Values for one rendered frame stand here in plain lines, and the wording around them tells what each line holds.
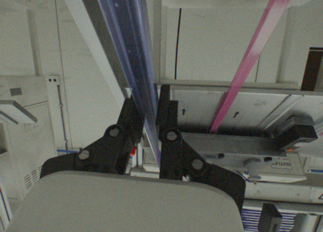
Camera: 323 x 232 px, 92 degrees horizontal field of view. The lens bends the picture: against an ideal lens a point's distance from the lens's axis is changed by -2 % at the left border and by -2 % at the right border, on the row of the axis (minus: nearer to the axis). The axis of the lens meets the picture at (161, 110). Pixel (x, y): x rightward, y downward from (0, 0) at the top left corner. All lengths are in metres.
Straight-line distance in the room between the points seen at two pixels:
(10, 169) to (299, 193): 1.34
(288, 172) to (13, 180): 1.29
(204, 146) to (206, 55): 1.67
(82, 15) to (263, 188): 0.68
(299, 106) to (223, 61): 1.70
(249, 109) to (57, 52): 2.38
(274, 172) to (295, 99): 0.30
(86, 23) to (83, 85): 2.13
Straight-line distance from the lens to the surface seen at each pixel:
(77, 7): 0.21
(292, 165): 0.65
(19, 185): 1.27
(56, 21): 2.55
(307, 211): 0.77
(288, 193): 0.75
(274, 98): 0.35
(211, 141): 0.42
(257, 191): 0.70
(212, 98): 0.31
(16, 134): 1.18
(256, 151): 0.45
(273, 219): 0.26
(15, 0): 1.25
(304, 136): 0.41
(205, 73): 2.00
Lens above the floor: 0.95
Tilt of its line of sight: 14 degrees up
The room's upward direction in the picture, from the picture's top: 178 degrees counter-clockwise
